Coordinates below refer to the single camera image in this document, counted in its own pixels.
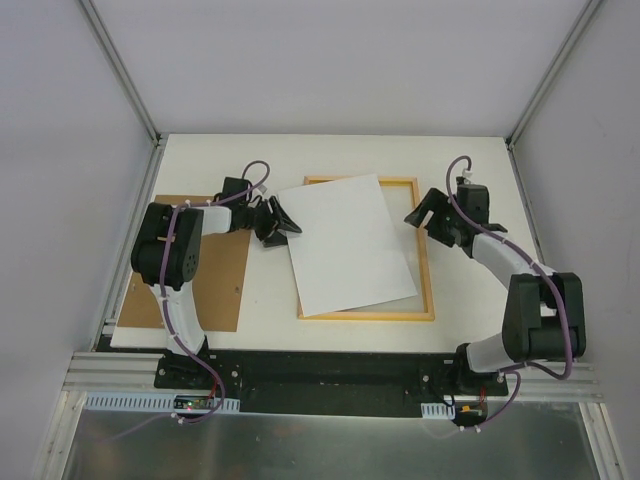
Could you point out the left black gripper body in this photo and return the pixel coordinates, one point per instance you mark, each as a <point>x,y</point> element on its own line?
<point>270,222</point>

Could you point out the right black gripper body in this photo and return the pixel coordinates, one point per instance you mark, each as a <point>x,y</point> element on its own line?
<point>441,223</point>

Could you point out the yellow photo frame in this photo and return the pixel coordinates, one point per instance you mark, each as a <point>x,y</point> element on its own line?
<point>369,313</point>

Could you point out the printed street photo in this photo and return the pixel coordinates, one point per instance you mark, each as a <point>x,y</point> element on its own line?
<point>347,254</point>

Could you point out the brown cardboard backing board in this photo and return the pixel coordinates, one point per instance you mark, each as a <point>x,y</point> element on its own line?
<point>217,287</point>

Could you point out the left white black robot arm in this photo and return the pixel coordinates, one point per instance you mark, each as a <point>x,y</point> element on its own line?
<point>166,255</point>

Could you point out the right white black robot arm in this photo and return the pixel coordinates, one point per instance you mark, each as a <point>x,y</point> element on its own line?
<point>543,324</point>

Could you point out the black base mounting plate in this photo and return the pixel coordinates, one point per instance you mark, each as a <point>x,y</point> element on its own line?
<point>333,384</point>

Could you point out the shiny metal sheet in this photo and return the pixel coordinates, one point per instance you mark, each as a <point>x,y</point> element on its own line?
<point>528,441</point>

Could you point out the right white slotted cable duct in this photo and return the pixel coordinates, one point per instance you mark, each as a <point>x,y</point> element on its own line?
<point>437,411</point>

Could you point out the white slotted cable duct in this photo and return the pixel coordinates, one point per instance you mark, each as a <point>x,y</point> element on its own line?
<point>437,411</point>
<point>159,403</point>

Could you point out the left aluminium corner post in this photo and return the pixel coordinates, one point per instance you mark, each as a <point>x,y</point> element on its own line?
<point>106,44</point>

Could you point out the aluminium corner post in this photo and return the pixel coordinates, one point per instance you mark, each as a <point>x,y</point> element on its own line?
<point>106,44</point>
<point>578,29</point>

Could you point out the aluminium front rail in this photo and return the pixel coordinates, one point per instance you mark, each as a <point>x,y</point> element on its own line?
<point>135,372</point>

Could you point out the right aluminium corner post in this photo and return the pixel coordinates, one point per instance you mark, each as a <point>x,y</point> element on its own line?
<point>578,29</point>

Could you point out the left white slotted cable duct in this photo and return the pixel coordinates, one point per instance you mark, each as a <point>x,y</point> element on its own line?
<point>159,403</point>

